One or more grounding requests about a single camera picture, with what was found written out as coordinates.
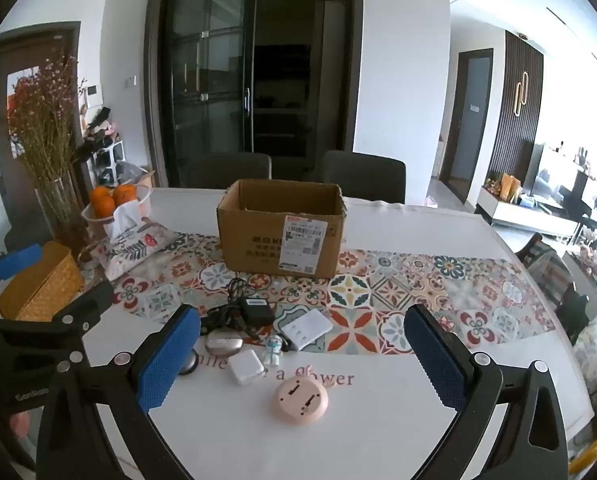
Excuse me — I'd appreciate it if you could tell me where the black round object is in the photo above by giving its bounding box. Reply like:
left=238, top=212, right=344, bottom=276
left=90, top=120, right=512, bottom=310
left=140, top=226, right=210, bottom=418
left=178, top=349, right=200, bottom=376

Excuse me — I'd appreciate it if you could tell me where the dark slatted wall panel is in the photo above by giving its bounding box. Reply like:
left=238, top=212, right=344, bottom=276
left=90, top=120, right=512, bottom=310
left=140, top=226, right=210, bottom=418
left=485, top=29, right=545, bottom=192

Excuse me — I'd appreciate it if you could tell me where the woven straw box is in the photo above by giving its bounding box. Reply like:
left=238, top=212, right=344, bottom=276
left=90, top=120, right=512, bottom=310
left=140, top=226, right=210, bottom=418
left=0, top=240, right=86, bottom=322

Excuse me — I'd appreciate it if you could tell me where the dark glass sliding door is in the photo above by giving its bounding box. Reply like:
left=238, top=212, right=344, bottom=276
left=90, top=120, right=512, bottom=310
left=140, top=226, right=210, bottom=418
left=145, top=0, right=365, bottom=189

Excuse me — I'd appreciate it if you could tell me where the white cubby shelf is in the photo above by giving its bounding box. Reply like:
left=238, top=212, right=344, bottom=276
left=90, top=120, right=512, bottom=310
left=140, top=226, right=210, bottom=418
left=85, top=139, right=127, bottom=186

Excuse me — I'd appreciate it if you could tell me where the brown wooden door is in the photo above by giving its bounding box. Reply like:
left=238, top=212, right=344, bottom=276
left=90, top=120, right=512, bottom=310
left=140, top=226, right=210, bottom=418
left=0, top=20, right=82, bottom=242

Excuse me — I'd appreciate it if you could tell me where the white plastic fruit basket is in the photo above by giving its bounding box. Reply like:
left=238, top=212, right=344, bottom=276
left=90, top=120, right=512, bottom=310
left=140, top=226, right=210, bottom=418
left=81, top=185, right=152, bottom=236

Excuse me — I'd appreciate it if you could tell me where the floral tissue pouch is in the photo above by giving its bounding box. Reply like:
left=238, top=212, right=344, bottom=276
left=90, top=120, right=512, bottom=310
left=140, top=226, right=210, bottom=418
left=90, top=204, right=180, bottom=281

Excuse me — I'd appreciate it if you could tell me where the dark framed room door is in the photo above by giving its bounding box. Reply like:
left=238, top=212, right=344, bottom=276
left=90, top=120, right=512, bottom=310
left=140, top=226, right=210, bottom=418
left=439, top=48, right=494, bottom=205

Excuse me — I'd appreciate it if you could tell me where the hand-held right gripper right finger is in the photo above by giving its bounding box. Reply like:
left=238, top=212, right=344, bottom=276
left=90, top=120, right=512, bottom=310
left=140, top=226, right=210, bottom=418
left=403, top=302, right=570, bottom=480

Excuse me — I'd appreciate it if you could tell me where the dried flower bunch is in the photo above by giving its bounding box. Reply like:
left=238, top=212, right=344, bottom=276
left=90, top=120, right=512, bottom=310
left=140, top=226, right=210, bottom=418
left=5, top=54, right=88, bottom=184

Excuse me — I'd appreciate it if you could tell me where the medic figurine keychain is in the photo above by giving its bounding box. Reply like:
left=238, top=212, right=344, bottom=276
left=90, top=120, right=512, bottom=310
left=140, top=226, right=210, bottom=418
left=262, top=334, right=294, bottom=366

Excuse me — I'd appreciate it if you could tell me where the orange fruit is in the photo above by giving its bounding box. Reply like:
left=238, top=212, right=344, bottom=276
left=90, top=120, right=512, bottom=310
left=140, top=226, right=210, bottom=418
left=89, top=187, right=117, bottom=219
left=113, top=184, right=138, bottom=207

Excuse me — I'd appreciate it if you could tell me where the white square charger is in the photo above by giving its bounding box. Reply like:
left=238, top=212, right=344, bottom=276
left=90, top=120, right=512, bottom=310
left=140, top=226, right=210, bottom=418
left=228, top=349, right=266, bottom=386

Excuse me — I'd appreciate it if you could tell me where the pink round device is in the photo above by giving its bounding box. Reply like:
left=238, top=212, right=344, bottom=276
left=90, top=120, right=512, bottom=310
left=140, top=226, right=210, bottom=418
left=273, top=377, right=329, bottom=426

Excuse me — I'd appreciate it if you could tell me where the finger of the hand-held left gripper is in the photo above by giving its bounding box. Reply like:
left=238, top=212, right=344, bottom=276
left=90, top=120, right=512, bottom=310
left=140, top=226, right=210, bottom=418
left=0, top=281, right=115, bottom=367
left=0, top=244, right=44, bottom=312

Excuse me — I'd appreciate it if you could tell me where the patterned tile table runner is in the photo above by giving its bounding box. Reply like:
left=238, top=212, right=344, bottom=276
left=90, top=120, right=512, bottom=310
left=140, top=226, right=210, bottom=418
left=80, top=231, right=522, bottom=357

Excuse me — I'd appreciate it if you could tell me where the white low tv stand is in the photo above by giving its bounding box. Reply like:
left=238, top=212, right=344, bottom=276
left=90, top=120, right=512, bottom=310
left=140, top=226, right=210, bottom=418
left=475, top=184, right=580, bottom=242

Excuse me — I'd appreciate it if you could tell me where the black tangled cable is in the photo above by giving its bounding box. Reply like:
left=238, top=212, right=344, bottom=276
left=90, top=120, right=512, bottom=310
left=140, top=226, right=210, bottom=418
left=201, top=277, right=260, bottom=337

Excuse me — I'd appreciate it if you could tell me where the glass vase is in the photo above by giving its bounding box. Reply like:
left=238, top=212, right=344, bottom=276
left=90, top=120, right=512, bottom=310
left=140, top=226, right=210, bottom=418
left=34, top=171, right=88, bottom=257

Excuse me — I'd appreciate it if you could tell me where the white box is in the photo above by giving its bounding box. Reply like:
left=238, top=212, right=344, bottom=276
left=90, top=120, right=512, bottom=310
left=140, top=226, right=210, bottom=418
left=281, top=308, right=334, bottom=351

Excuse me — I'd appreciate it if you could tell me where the black power adapter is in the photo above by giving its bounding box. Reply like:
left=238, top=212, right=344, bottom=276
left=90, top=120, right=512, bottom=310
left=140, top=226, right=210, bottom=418
left=241, top=297, right=276, bottom=326

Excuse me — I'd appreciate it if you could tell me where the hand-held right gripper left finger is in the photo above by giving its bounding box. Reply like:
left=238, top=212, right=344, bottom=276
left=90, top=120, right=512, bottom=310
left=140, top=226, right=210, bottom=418
left=36, top=304, right=202, bottom=480

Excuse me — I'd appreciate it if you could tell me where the grey dining chair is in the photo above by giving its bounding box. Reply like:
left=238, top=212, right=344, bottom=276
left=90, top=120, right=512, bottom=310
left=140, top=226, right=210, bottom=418
left=185, top=151, right=273, bottom=190
left=320, top=149, right=408, bottom=205

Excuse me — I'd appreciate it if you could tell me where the brown cardboard box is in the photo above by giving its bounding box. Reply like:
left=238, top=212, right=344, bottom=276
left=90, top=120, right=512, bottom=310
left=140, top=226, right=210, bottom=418
left=216, top=178, right=347, bottom=279

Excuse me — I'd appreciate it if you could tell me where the dark side chair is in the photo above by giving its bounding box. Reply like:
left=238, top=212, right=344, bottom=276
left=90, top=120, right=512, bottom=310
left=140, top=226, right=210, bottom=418
left=515, top=232, right=592, bottom=347

